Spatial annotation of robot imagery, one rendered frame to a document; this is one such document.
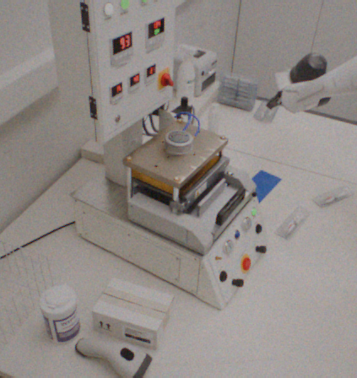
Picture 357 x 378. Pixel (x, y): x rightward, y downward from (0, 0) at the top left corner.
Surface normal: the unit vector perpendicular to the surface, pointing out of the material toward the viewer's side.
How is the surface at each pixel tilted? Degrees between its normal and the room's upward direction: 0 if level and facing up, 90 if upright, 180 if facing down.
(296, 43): 90
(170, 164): 0
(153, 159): 0
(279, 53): 90
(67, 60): 90
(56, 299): 1
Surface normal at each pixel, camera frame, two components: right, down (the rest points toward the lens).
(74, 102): -0.47, 0.54
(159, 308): 0.07, -0.75
